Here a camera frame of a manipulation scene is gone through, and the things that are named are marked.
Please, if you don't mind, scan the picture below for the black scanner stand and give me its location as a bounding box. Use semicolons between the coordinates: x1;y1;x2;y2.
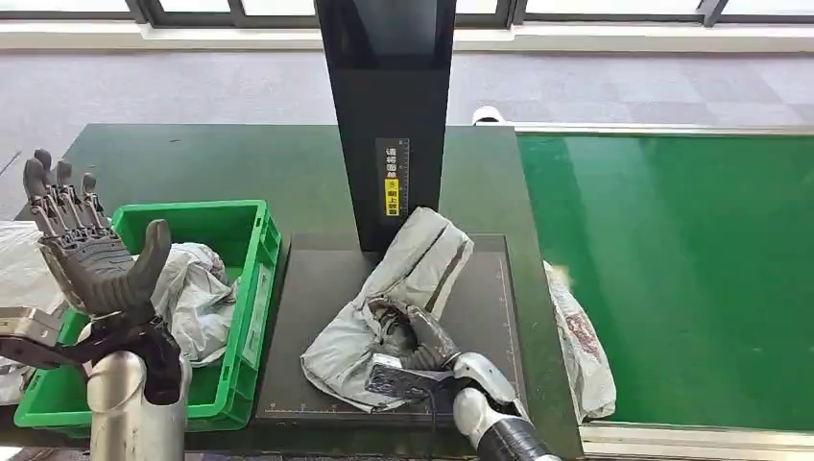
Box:
253;0;530;428

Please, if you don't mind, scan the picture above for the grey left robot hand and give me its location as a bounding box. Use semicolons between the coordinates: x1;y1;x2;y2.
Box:
22;148;174;321

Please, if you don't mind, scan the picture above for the black and yellow label sticker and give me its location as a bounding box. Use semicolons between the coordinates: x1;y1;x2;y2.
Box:
374;136;412;225

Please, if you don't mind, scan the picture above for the white parcel with red print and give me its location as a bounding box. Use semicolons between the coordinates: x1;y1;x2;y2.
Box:
543;260;619;425

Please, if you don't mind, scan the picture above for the green conveyor belt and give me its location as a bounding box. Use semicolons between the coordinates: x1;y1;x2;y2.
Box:
515;132;814;434

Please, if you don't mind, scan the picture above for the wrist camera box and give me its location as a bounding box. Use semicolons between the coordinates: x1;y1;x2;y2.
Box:
0;306;69;349
365;353;457;403

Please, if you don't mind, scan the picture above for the grey parcel with brown tape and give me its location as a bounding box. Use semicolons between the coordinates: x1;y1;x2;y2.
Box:
299;206;476;414

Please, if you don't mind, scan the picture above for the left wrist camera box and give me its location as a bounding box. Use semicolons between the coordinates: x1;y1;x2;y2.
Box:
0;306;69;349

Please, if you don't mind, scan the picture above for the dark window frame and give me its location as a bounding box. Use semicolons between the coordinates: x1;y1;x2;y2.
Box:
0;0;814;28

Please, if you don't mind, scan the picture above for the white crate label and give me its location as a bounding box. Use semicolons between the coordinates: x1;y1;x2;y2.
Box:
244;263;275;371

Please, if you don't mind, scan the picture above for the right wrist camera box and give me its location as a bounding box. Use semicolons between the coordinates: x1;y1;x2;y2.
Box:
365;353;457;403

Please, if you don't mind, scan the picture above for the white window sill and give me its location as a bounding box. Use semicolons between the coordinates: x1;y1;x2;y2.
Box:
0;21;814;54

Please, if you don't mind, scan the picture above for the green plastic crate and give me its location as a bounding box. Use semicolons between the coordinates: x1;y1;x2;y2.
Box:
13;199;283;440

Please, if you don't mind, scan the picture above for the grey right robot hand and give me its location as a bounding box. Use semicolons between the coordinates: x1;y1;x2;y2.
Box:
367;297;462;375

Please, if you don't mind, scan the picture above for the large white parcel bag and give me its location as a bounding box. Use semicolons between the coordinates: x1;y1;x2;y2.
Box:
0;220;70;407

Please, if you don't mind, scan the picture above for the small white round object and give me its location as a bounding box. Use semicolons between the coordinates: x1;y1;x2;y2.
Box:
471;105;508;127

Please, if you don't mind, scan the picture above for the crumpled grey parcel bag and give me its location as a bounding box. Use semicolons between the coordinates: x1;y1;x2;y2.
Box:
149;241;240;370

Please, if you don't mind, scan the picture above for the silver conveyor frame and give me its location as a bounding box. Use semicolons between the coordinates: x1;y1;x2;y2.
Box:
473;119;814;461

